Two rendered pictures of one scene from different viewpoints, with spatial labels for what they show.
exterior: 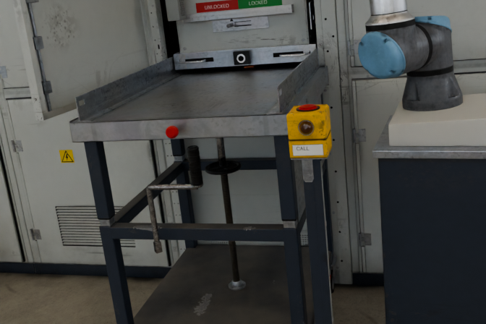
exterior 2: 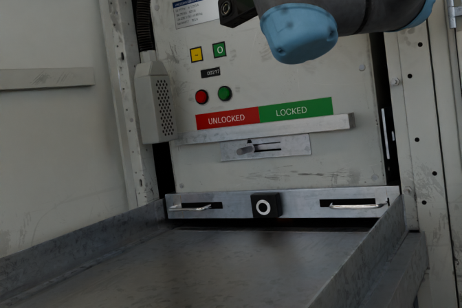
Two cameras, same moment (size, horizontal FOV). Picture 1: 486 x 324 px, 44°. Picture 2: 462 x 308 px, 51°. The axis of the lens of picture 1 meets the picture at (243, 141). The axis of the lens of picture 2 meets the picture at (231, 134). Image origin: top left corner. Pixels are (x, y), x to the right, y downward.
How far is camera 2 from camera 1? 1.22 m
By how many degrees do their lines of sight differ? 18
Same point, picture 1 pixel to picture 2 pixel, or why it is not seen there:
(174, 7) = (150, 122)
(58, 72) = not seen: outside the picture
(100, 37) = (15, 174)
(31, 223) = not seen: outside the picture
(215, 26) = (225, 151)
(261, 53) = (299, 199)
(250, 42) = (281, 179)
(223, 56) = (238, 200)
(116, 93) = not seen: outside the picture
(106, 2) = (37, 116)
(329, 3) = (423, 110)
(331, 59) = (432, 219)
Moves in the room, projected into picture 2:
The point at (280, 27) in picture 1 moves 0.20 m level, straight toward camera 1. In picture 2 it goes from (332, 153) to (320, 169)
